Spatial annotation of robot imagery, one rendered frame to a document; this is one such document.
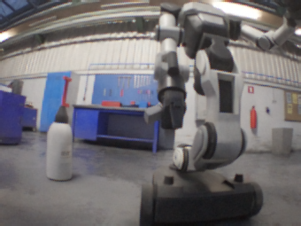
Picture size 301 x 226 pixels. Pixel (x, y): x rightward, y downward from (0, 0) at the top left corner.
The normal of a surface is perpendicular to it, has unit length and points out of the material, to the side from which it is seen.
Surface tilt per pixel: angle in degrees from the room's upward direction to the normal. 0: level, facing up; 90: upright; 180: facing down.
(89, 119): 90
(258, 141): 90
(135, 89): 90
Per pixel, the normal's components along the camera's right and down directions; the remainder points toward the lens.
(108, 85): -0.11, -0.11
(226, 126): 0.04, -0.32
